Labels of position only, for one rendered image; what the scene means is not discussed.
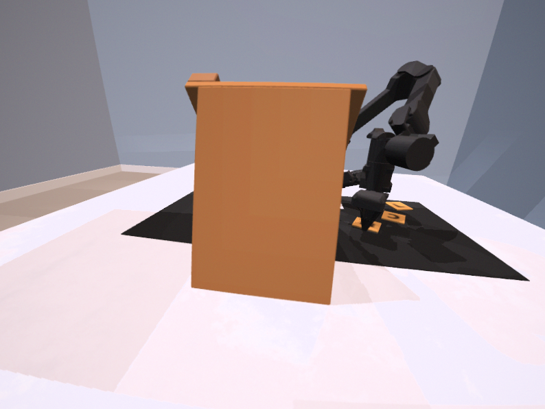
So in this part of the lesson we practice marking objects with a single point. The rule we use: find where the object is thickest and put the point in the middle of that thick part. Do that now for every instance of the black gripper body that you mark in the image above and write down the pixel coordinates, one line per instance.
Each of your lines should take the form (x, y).
(378, 181)

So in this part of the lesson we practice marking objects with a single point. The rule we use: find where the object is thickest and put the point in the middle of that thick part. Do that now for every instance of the orange rectangular board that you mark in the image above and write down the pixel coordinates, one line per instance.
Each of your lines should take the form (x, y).
(268, 178)

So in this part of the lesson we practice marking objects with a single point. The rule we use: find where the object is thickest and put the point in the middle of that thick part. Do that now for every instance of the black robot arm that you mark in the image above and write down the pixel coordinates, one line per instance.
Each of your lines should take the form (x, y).
(411, 147)

